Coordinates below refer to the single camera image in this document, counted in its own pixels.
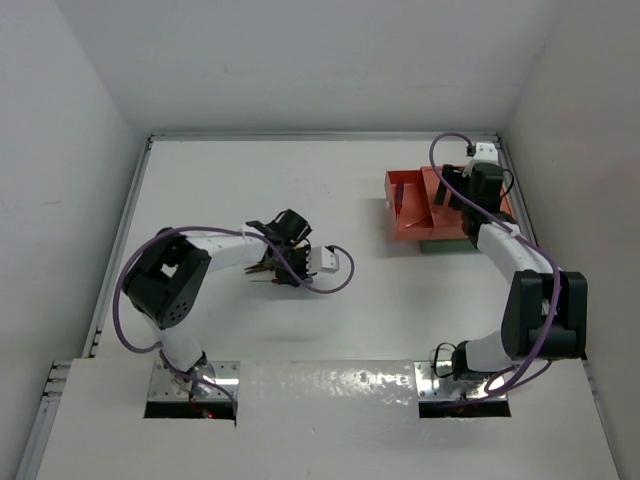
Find yellow handled cutting pliers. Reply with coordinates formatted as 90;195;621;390
244;246;307;274

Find salmon drawer box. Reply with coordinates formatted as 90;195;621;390
421;165;513;240

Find salmon pull-out drawer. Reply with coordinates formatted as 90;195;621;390
384;169;434;242

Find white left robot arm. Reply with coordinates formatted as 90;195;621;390
121;210;313;373

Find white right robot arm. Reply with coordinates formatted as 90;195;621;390
435;162;588;381

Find green drawer box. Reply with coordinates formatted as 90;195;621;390
419;239;475;254

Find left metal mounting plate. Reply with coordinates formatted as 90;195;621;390
147;360;240;403

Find metal mounting plate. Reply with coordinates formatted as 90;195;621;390
414;360;488;404
147;360;240;403

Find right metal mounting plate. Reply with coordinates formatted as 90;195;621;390
414;360;488;404

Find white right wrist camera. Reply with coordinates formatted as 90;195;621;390
463;142;499;177

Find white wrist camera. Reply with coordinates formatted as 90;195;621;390
463;142;499;177
307;246;340;276

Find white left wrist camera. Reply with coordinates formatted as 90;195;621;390
307;246;340;276

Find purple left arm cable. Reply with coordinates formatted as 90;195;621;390
112;225;356;416

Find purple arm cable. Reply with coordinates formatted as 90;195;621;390
112;225;356;416
429;132;562;404

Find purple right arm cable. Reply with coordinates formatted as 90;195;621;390
429;132;562;404

